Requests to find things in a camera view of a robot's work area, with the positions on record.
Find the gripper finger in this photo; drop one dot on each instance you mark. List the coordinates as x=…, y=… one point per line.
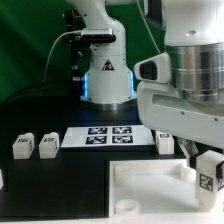
x=220, y=171

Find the white square tabletop tray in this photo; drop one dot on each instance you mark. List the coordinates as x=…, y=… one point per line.
x=156, y=192

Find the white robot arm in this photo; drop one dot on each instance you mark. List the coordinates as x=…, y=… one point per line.
x=181, y=90

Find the white sheet with fiducial markers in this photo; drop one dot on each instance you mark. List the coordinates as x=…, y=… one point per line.
x=98, y=136

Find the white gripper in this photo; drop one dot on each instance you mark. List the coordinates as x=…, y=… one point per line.
x=160, y=108

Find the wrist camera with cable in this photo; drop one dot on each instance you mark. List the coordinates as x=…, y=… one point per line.
x=98, y=35

